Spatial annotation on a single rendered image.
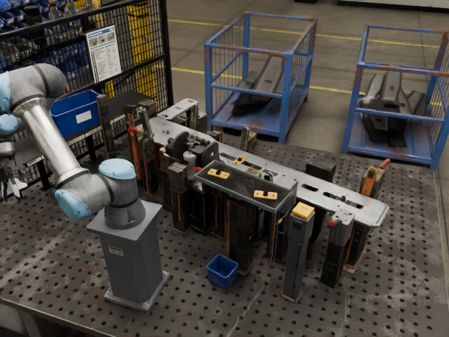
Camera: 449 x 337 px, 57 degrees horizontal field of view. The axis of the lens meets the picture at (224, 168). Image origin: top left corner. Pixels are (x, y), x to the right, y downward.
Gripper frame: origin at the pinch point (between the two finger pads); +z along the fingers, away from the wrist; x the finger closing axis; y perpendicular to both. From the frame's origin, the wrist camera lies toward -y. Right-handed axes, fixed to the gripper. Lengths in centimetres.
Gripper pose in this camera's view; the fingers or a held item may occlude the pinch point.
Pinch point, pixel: (11, 200)
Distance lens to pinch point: 197.7
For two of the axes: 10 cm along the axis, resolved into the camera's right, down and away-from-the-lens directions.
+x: -7.1, 1.9, 6.8
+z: 2.3, 9.7, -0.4
